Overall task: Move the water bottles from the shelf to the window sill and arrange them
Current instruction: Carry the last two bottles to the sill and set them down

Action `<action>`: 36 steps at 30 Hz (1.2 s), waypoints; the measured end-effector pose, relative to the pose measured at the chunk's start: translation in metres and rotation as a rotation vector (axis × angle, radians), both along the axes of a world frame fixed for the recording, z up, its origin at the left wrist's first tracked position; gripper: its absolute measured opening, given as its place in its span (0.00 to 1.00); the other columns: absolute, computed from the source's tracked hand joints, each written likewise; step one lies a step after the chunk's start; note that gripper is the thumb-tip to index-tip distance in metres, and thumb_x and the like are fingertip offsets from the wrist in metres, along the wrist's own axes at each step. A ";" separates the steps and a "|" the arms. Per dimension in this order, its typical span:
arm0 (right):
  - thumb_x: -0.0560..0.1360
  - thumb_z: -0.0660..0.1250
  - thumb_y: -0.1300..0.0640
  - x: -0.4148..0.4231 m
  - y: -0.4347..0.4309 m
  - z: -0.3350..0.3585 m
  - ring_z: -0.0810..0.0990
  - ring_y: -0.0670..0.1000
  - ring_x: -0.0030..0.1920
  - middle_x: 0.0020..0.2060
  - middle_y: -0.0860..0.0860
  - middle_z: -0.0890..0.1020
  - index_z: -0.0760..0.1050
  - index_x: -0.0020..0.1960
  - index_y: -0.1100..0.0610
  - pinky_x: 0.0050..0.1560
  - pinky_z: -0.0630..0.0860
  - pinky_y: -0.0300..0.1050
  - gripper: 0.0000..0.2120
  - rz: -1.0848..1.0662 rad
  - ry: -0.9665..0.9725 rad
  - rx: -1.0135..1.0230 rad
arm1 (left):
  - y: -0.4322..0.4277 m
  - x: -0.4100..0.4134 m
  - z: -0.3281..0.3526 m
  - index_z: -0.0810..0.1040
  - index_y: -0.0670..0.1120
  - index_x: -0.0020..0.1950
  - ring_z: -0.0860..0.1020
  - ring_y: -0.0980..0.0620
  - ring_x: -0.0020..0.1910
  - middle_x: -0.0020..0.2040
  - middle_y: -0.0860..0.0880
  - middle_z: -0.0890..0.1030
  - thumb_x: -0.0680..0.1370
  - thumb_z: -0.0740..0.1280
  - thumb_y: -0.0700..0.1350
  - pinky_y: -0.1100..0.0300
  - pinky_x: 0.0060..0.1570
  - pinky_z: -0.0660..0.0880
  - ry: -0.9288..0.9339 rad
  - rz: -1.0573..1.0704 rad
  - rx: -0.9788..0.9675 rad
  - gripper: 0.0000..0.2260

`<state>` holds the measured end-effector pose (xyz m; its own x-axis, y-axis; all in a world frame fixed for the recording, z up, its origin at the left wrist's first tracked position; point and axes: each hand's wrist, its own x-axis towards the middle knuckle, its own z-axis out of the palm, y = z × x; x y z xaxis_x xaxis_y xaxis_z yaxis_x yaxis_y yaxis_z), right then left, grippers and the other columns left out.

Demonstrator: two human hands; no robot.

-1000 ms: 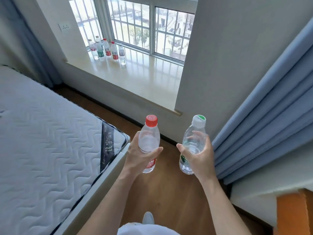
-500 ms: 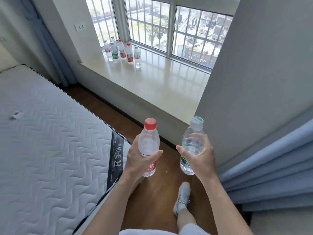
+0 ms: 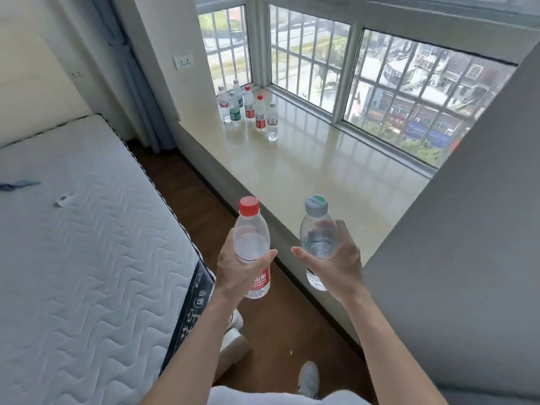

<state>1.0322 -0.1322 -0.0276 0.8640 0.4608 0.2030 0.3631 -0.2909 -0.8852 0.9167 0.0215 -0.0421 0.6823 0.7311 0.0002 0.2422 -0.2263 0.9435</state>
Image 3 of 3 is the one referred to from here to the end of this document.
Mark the person's right hand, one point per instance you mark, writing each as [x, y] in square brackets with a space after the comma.
[344, 269]

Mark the person's left hand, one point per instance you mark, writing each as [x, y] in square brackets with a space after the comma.
[230, 274]

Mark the person's right thumb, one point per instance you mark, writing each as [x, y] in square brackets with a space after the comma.
[306, 256]

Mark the person's left thumb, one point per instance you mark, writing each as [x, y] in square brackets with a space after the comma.
[260, 258]

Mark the grey-capped clear drink bottle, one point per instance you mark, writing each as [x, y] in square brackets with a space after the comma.
[317, 240]

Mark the red-capped clear drink bottle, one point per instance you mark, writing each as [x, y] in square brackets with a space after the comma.
[249, 238]

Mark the person's left forearm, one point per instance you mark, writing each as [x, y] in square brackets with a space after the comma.
[192, 352]

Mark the person's right forearm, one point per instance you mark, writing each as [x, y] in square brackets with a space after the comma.
[394, 354]

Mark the white shoe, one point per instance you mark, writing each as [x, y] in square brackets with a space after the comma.
[235, 320]
[308, 379]

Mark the white trousers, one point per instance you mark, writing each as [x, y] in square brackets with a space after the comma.
[270, 397]

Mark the cluster of plastic water bottles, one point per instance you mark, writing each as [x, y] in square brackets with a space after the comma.
[260, 113]

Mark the white quilted mattress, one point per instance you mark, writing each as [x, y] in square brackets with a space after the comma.
[84, 257]

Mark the white metal window grille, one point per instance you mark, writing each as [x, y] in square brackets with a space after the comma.
[405, 92]

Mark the white framed window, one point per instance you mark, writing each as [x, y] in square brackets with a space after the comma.
[356, 58]

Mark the white paper scrap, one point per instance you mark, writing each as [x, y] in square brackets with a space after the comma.
[64, 201]

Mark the grey curtain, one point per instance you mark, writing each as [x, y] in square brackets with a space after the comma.
[135, 80]

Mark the blue cloth strip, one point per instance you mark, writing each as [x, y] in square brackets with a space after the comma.
[19, 185]

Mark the white wall socket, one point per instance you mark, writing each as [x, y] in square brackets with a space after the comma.
[183, 61]

